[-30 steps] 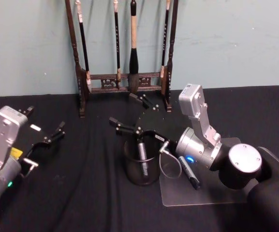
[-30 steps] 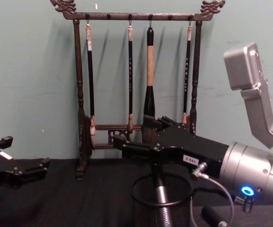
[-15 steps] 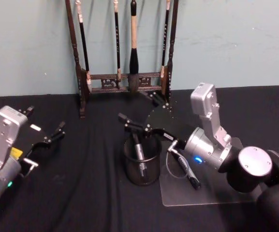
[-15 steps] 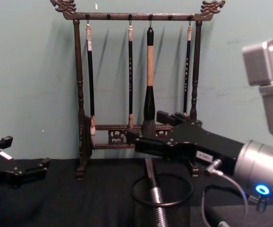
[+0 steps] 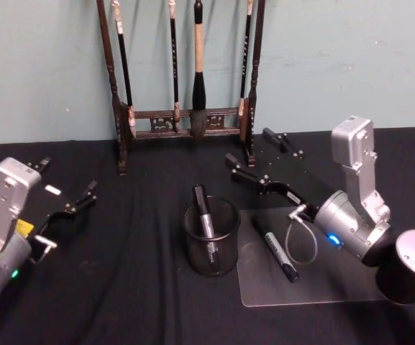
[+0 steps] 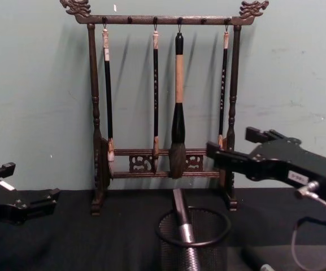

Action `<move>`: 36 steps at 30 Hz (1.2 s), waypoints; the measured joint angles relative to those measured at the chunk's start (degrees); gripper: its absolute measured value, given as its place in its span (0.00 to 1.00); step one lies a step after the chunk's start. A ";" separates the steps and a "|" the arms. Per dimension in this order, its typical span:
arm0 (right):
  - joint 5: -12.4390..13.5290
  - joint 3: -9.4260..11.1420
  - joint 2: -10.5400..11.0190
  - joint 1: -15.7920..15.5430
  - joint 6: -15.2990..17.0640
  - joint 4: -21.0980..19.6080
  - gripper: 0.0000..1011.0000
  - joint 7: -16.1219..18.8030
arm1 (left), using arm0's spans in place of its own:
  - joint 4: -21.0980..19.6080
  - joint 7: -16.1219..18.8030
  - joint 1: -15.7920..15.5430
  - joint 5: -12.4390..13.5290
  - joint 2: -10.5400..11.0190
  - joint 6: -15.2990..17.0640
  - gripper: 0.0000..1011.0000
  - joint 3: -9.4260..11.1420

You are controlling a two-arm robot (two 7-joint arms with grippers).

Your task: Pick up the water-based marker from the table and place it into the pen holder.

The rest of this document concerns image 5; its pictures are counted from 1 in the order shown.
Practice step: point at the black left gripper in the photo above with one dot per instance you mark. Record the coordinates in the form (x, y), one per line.
(54, 205)

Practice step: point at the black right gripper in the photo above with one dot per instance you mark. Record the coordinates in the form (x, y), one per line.
(293, 176)

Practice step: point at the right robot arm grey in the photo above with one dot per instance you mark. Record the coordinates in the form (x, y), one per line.
(351, 219)

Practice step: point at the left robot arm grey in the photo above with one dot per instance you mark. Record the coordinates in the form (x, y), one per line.
(2, 215)

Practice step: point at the black and silver marker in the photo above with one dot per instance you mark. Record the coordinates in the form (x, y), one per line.
(201, 205)
(275, 248)

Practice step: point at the dark wooden brush rack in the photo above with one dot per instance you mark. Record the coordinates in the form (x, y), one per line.
(185, 133)

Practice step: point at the black mesh pen cup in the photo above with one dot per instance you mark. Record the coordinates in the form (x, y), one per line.
(225, 251)

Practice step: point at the thin black calligraphy brush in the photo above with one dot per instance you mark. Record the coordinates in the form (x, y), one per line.
(245, 54)
(173, 54)
(123, 54)

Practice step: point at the black table cloth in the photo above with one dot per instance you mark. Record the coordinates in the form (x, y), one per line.
(121, 305)

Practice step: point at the clear plastic sheet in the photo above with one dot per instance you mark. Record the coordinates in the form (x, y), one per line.
(318, 284)

